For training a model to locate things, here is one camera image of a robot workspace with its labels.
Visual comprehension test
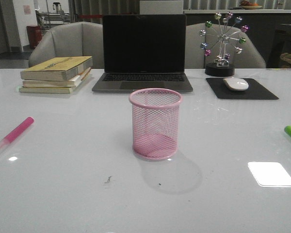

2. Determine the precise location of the pink highlighter pen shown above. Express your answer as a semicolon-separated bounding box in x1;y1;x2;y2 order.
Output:
0;116;34;155

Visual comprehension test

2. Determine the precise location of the pink mesh pen holder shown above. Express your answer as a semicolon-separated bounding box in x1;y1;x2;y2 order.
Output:
129;88;182;160

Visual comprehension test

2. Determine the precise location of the grey open laptop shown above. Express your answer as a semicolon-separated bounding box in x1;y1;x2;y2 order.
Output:
92;14;193;92

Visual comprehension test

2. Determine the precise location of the middle cream book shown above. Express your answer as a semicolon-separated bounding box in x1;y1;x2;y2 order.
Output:
22;68;91;87

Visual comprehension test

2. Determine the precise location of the top yellow book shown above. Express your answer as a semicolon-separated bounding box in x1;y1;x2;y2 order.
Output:
20;56;93;81

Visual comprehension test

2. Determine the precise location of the right grey armchair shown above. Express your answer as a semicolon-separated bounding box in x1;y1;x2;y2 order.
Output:
185;23;266;69

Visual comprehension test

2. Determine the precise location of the grey armchair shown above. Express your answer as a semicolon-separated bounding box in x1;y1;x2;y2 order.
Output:
28;22;104;69
185;23;266;69

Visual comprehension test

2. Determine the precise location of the white computer mouse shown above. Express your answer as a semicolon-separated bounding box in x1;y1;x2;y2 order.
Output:
223;77;249;91

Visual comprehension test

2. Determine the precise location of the left grey armchair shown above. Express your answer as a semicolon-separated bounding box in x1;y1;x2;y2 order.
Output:
28;22;104;69

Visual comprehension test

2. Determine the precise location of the ferris wheel desk ornament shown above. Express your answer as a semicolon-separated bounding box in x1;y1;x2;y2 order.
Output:
199;11;249;77

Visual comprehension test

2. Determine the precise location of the black mouse pad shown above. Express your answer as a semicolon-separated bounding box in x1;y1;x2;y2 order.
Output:
206;78;279;100

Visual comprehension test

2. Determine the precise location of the bottom pale green book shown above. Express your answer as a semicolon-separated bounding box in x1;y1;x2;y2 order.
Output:
18;80;84;94

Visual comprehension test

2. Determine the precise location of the red bin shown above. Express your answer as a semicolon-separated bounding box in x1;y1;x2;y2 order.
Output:
26;25;42;49

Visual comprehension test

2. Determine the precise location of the fruit bowl on counter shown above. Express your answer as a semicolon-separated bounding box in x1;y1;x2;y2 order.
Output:
239;0;262;10

